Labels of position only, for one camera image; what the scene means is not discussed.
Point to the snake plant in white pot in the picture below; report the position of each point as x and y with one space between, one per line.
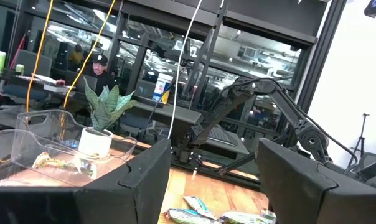
104 112

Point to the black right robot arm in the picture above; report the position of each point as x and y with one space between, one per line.
284 102

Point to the white and blue canister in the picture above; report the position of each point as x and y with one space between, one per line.
161 87

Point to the small green cup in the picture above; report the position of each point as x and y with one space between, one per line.
19 69

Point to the grey office chair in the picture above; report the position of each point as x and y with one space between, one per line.
35 62

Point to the black tripod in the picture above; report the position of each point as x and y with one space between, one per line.
360 140

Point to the dark grey laptop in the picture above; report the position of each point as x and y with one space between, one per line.
85 82

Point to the clear plastic bin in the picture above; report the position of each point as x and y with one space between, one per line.
7 146
26 116

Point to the person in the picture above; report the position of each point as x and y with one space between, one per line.
96 74
77 56

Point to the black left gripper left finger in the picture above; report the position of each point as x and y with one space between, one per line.
82 205

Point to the black desk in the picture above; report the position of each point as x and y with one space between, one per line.
163 110

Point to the blue and grey granola bar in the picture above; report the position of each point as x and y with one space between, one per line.
185 217

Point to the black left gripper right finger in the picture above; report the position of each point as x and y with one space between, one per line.
300 193

